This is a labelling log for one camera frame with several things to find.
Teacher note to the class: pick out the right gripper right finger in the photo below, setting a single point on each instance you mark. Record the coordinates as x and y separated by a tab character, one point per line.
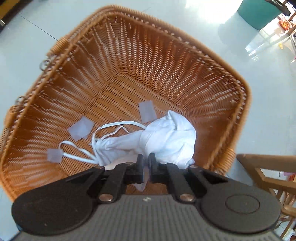
184	185

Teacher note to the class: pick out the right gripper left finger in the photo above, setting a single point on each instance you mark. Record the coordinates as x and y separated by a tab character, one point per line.
107	186

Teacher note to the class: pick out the white t-shirt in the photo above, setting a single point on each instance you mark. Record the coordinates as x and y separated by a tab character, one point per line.
171	139

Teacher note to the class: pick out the orange wicker basket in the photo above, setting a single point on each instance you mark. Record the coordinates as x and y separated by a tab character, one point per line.
115	59

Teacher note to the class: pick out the teal bin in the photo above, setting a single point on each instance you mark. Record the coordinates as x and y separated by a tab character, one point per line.
258	13

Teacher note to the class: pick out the wooden chair frame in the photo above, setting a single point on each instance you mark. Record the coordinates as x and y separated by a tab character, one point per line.
275	174

